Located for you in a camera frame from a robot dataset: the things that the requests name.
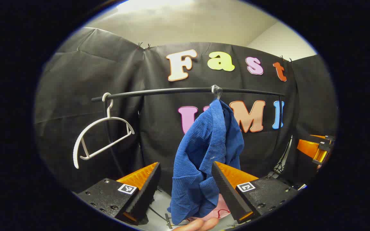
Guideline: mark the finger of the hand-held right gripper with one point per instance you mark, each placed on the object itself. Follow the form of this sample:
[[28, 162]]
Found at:
[[310, 150], [328, 138]]

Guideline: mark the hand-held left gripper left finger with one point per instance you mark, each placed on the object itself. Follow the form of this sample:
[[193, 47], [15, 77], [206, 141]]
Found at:
[[148, 195]]

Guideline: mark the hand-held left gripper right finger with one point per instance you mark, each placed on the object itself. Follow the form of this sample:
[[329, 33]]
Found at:
[[228, 195]]

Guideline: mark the pink laundry hamper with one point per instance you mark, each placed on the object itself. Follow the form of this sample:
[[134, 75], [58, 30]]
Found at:
[[222, 207]]

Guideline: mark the blue knitted garment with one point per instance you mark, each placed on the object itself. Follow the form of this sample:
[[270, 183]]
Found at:
[[198, 150]]

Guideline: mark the white plastic hanger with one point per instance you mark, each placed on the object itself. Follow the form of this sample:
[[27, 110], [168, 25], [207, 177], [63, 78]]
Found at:
[[108, 110]]

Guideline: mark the white hanger with taped hook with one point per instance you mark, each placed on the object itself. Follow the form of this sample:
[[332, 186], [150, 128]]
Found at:
[[217, 91]]

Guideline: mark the black clothes rack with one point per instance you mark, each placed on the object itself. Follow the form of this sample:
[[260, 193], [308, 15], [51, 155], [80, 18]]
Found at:
[[172, 91]]

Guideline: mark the black backdrop cloth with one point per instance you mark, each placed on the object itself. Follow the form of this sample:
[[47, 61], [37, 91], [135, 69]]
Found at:
[[159, 134]]

